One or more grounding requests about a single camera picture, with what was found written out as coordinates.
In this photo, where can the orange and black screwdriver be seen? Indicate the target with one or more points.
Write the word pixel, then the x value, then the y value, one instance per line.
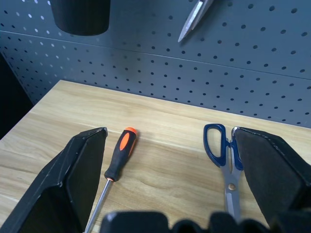
pixel 121 150

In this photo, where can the grey pegboard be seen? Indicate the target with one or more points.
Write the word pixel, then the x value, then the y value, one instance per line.
pixel 218 72

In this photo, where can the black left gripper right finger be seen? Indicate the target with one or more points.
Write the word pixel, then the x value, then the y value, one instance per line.
pixel 272 174

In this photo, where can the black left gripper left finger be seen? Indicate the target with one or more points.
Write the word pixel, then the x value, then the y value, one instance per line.
pixel 60 182

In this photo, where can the black tool holder cup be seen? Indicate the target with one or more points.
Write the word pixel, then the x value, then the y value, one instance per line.
pixel 80 17

